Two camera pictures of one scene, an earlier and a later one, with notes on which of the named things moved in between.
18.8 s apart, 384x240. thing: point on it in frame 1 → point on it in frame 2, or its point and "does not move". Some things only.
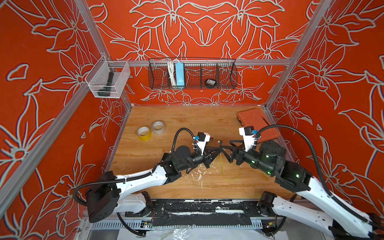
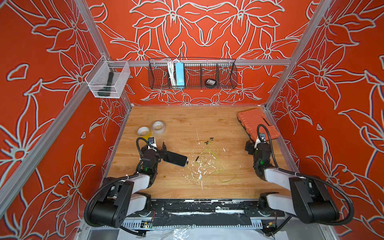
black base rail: [175, 212] does not move
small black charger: [210, 82] does not move
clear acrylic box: [107, 78] does not move
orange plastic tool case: [258, 118] does not move
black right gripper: [236, 152] → [251, 144]
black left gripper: [209, 158] → [143, 151]
